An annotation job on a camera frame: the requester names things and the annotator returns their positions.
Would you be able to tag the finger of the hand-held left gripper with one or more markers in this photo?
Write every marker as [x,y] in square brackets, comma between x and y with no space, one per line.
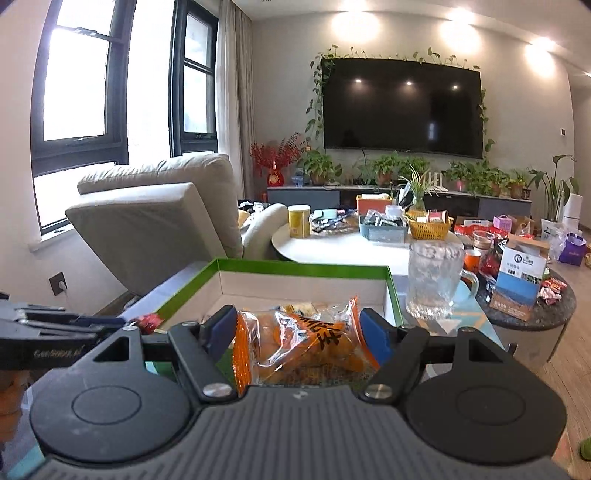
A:
[108,324]

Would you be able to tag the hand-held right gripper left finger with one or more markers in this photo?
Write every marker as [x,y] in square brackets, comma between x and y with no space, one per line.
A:
[224,330]

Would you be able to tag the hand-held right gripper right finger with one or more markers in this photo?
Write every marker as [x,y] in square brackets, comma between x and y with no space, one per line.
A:
[371,332]

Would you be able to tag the small red snack packet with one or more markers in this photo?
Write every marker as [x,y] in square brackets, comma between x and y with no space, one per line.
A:
[147,322]

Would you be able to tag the orange snack packet black print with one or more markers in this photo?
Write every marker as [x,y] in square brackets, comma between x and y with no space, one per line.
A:
[300,350]

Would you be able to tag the green cardboard box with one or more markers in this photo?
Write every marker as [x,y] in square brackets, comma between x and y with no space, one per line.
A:
[300,286]

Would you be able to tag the person's left hand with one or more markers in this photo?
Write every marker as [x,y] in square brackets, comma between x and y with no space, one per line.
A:
[11,397]

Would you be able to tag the clear glass mug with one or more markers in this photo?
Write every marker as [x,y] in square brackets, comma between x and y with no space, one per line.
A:
[431,281]

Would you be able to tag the white round coffee table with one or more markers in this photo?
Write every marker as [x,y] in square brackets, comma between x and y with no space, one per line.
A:
[332,251]

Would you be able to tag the grey storage basket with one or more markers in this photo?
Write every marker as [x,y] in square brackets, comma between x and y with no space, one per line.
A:
[383,230]

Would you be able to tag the teal grey patterned tablecloth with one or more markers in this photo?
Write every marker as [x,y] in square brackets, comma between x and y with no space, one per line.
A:
[475,330]

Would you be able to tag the beige armchair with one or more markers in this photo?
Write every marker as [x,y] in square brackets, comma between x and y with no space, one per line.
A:
[152,221]

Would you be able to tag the yellow wicker basket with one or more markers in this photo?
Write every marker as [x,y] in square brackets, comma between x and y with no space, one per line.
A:
[429,228]

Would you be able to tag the orange cup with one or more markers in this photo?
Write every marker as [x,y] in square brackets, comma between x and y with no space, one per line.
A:
[472,262]

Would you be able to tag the orange tissue box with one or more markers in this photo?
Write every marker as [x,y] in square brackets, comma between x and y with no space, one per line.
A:
[373,204]

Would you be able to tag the yellow can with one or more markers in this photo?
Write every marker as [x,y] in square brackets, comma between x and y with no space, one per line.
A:
[299,222]

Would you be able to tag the grey television cabinet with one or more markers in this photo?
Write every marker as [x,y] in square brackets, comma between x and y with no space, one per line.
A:
[314,196]

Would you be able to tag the spider plant in glass vase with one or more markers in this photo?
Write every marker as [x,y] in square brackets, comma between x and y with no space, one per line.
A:
[418,189]

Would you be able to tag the blue white carton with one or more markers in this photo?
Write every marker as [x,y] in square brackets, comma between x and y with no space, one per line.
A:
[519,281]

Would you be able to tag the dark round side table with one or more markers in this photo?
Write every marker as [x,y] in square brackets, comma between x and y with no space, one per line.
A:
[535,337]

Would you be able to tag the potted green plant brown pot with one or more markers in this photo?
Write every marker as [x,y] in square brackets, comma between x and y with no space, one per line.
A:
[385,168]

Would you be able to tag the pink gift box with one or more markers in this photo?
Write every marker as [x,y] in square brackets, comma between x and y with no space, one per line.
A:
[503,224]

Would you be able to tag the bushy potted green plant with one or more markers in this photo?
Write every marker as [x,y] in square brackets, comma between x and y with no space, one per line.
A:
[318,166]

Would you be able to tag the potted plant pink pot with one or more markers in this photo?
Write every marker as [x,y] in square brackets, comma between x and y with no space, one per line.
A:
[459,177]

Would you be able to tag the red flowers in red vase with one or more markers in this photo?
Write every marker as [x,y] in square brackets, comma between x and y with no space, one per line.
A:
[277,157]

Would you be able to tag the red wrapped candies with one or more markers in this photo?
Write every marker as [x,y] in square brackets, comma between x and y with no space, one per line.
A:
[554,290]

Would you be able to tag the purple gift bag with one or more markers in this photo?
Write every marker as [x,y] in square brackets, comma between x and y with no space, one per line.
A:
[575,251]

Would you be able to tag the tall broad leaf plant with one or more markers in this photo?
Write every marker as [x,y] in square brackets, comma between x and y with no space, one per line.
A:
[551,184]

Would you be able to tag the large black framed window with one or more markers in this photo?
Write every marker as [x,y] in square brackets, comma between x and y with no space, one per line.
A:
[78,92]

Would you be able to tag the white humidifier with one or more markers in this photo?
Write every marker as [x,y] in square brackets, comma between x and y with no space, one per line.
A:
[572,210]

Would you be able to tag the beige curtain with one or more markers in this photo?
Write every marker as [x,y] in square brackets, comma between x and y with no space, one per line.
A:
[235,92]

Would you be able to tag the narrow black framed window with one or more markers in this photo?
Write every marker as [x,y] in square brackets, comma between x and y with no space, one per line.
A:
[196,83]

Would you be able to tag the wall power socket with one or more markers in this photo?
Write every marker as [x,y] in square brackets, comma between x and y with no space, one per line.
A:
[58,284]

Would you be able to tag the wall mounted television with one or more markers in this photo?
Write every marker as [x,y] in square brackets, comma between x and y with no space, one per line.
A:
[401,106]

